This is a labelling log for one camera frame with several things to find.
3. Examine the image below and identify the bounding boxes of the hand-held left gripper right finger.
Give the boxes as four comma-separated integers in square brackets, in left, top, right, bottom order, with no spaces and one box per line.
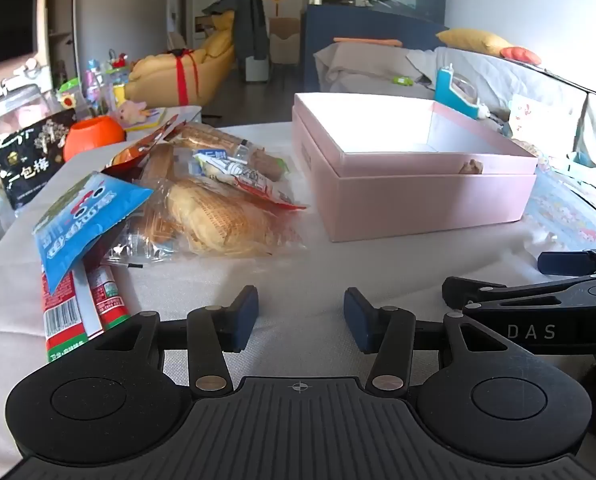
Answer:
[344,287,511,396]

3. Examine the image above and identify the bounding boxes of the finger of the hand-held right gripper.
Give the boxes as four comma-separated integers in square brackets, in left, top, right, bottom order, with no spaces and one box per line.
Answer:
[538,245,596,276]
[442,276,596,308]

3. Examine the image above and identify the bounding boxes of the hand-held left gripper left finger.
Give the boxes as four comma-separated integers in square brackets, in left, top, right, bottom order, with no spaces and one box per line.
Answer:
[95,285,259,395]

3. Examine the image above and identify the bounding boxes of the pink cardboard box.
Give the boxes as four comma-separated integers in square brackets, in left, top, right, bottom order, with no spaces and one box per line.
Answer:
[292,92,539,243]

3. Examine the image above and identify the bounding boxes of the clear bread packet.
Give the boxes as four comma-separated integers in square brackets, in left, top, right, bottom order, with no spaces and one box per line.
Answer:
[105,145,179,266]
[178,122,289,181]
[165,180,309,258]

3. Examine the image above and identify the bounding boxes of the red white blue packet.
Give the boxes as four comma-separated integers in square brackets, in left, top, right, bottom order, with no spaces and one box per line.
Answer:
[193,147,309,211]

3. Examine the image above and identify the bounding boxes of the red sausage packet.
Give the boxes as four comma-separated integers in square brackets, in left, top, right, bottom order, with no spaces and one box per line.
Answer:
[85,265,131,331]
[40,265,103,363]

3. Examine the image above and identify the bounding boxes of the blue snack packet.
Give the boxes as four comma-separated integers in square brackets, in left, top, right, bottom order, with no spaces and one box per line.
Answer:
[32,171,153,297]

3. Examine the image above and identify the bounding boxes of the light blue printed sheet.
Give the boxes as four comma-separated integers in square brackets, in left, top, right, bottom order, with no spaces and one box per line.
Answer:
[520,167,596,251]

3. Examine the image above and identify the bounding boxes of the white printed bag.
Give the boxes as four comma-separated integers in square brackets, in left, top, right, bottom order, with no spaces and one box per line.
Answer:
[508,94,574,146]

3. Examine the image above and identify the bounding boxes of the blue tape dispenser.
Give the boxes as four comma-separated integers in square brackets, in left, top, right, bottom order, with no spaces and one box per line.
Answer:
[434,64,489,120]

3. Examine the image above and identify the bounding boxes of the red snack packet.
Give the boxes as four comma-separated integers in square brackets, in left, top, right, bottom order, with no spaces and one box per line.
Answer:
[105,115,189,171]

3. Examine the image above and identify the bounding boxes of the orange pillow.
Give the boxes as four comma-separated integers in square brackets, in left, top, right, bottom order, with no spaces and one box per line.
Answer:
[499,46,542,66]

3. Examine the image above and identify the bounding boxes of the white low table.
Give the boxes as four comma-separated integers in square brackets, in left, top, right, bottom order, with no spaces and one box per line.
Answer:
[122,105,203,133]

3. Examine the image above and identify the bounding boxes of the yellow picture book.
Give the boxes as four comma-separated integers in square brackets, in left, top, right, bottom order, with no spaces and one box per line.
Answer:
[128,107,171,131]

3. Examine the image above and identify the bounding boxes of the orange pumpkin container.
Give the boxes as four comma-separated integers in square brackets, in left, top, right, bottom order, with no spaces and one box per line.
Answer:
[62,116,127,162]

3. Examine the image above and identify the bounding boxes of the pink plush rabbit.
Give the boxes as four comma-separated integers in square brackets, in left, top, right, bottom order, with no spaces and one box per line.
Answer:
[115,100,147,126]

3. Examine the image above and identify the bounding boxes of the yellow pillow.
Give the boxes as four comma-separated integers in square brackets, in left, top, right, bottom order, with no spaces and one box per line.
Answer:
[436,28,514,57]

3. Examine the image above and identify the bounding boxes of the grey covered sofa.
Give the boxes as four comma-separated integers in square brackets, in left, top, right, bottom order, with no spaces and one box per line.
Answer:
[313,40,596,196]

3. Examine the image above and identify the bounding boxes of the white bin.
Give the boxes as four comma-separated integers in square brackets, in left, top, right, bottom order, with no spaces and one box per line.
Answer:
[244,56,269,83]

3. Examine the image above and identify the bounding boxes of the black snack packet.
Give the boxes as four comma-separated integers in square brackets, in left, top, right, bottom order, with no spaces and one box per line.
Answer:
[0,110,76,211]

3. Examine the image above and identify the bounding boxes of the orange bolster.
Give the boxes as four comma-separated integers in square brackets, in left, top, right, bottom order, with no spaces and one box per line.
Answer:
[334,36,403,47]

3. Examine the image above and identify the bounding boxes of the pink water bottle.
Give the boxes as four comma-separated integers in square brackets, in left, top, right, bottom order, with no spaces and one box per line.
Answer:
[85,59,103,111]

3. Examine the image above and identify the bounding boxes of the beige chair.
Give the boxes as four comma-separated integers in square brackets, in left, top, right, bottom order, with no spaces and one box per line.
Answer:
[269,17,301,66]

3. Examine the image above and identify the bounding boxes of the blue cabinet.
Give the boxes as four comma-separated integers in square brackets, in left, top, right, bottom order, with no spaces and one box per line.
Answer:
[303,5,449,93]

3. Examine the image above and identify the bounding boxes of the green yellow toy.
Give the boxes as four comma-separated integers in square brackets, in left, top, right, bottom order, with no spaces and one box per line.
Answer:
[58,78,81,108]

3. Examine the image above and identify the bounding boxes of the dark coat on stand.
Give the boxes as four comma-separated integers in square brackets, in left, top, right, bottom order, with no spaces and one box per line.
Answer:
[203,0,269,61]

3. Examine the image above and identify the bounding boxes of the yellow armchair with red strap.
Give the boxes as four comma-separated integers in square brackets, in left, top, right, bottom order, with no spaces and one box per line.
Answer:
[126,27,236,107]

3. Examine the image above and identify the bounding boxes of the wooden wall shelf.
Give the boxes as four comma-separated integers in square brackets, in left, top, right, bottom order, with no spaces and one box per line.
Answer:
[45,0,78,81]

